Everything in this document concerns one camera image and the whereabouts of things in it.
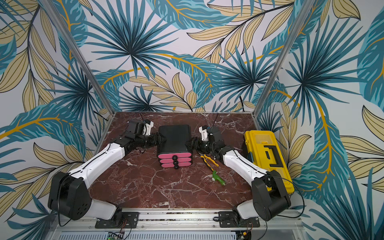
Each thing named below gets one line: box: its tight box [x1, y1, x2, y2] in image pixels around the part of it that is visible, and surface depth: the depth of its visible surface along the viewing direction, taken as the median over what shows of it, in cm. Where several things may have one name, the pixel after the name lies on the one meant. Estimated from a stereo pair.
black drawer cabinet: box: [157, 124, 193, 166], surface depth 84 cm
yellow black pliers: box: [200, 154, 220, 171], surface depth 96 cm
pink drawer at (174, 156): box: [157, 152, 192, 161], surface depth 81 cm
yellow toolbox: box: [244, 130, 295, 195], surface depth 83 cm
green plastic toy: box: [212, 170, 226, 186], surface depth 88 cm
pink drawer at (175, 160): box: [159, 158, 192, 164], surface depth 85 cm
